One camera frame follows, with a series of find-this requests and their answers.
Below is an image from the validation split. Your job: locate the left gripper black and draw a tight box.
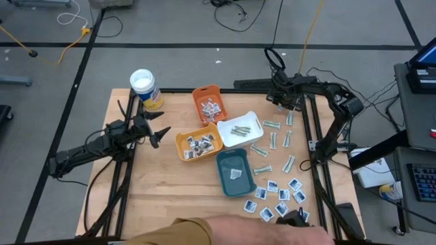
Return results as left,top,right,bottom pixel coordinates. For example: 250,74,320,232
131,110,172,150

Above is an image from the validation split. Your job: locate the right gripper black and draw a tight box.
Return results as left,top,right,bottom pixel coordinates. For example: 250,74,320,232
267,75,303,112

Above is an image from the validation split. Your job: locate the person's forearm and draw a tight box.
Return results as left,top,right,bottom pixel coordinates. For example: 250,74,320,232
124,214,287,245

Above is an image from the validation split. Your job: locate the yellow plastic bin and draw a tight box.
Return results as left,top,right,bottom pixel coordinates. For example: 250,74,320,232
174,122,224,163

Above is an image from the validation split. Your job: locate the Lysol wipes canister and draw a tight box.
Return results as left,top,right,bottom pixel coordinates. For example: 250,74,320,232
129,68,164,111

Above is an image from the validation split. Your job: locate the orange plastic bin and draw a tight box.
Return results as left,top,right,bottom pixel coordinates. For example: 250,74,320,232
191,84,230,124

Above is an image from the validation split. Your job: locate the white plastic bin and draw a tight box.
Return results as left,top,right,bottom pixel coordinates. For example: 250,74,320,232
217,110,264,149

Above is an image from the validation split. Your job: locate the teal plastic bin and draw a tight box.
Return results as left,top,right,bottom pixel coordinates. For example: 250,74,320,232
215,147,258,198

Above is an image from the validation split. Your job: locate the black metal beam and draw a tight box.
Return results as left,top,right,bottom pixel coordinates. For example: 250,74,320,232
349,130,409,171

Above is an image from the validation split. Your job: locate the white box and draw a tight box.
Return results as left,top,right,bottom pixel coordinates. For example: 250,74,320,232
352,148,396,189

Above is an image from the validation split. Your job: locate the black handheld device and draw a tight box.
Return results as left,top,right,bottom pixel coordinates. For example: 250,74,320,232
275,209,309,228

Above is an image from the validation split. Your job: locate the grey metal base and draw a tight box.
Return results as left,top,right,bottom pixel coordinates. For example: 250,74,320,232
87,0,134,10
5,0,73,8

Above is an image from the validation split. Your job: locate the black flat pad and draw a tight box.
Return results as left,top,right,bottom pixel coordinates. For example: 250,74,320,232
334,201,366,241

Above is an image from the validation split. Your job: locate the grey desk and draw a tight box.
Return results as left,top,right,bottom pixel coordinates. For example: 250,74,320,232
394,62,436,152

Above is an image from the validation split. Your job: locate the black device box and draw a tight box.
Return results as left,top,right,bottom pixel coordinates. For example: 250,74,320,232
405,66,436,95

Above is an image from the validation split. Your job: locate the lying wipes canister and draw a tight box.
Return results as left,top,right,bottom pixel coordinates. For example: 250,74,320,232
378,180,405,201

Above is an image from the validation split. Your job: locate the grey metal foot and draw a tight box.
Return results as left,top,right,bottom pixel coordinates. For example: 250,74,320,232
0,75,33,87

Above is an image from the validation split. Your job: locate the computer monitor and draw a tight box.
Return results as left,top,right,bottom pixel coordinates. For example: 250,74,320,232
407,35,436,69

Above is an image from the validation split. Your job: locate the black wheeled object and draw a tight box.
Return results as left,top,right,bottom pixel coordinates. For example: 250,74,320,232
0,104,14,131

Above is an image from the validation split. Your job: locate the black computer keyboard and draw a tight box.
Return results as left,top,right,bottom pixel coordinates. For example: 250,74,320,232
406,162,436,203

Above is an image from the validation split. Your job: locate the grey side table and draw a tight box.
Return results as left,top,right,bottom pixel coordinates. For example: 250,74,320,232
392,146,436,235

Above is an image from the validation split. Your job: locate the black perforated cable tray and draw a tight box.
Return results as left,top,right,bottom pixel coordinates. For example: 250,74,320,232
233,76,318,91

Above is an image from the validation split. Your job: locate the black hanging cable with coil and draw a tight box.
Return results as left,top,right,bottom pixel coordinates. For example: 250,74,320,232
264,0,287,78

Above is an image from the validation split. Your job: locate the yellow hanging cable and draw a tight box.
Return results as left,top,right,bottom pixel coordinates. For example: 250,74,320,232
298,0,324,75

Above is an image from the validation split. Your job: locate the black floor cable bundle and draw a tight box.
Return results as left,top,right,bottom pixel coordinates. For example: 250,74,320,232
305,66,409,134

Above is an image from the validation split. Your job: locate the black floor cable loop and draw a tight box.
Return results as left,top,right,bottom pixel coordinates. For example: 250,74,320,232
89,8,123,39

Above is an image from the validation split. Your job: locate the yellow floor cable with plug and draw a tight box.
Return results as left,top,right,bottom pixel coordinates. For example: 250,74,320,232
0,24,92,66

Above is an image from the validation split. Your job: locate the black floor cable tangle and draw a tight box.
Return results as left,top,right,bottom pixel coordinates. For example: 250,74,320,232
202,0,267,33

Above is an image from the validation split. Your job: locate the white floor cable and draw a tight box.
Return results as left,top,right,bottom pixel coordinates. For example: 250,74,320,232
56,0,90,30

